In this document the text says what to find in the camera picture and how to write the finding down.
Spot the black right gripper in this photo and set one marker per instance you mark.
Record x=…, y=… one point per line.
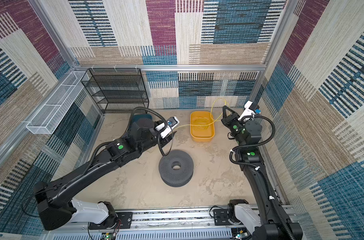
x=227, y=120

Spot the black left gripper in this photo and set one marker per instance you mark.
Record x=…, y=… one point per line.
x=166, y=140

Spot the yellow plastic bin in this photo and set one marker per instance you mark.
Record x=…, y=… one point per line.
x=202, y=126

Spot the grey perforated cable spool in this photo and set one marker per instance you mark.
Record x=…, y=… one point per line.
x=176, y=169

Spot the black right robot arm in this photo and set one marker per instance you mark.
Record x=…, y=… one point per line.
x=251, y=130

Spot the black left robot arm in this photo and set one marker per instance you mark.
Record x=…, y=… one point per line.
x=56, y=203

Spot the teal plastic bin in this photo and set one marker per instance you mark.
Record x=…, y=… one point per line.
x=137, y=117

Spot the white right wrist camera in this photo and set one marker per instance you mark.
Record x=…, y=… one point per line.
x=250, y=111

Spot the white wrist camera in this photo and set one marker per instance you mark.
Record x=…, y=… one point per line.
x=250, y=111
x=172, y=123

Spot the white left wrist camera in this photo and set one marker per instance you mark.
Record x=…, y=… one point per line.
x=172, y=123

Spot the black wire mesh shelf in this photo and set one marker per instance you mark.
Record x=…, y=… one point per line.
x=116, y=90

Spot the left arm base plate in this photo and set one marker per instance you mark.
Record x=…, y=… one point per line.
x=119, y=220

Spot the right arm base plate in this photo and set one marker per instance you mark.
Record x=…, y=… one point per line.
x=221, y=216

